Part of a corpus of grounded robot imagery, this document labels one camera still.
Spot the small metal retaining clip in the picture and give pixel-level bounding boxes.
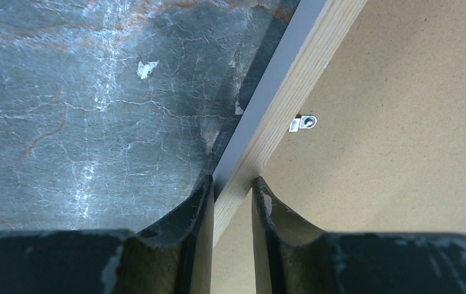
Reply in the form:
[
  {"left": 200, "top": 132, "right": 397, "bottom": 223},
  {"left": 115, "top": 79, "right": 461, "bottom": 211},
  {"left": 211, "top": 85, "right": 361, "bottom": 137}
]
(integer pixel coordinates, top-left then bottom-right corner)
[{"left": 288, "top": 115, "right": 317, "bottom": 132}]

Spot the brown cardboard backing board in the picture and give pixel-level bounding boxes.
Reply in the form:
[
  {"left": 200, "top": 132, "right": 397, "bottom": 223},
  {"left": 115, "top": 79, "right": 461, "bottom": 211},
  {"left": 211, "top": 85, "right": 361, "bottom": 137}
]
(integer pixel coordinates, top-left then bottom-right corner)
[{"left": 211, "top": 1, "right": 466, "bottom": 293}]

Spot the light wooden picture frame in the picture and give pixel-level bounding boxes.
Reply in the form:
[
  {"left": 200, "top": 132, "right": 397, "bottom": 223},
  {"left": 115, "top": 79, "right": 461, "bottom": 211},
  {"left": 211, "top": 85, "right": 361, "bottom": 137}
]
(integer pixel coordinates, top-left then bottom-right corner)
[{"left": 213, "top": 0, "right": 365, "bottom": 243}]

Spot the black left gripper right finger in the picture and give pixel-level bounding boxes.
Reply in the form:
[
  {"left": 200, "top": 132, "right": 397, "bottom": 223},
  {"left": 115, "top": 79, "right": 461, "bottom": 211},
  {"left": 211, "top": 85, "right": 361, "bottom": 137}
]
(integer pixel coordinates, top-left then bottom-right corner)
[{"left": 252, "top": 177, "right": 466, "bottom": 293}]

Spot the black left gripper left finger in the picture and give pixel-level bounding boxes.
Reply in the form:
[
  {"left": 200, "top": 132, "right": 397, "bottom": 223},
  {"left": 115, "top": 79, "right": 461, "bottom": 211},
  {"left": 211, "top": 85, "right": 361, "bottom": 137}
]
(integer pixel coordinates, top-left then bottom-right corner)
[{"left": 0, "top": 175, "right": 214, "bottom": 293}]

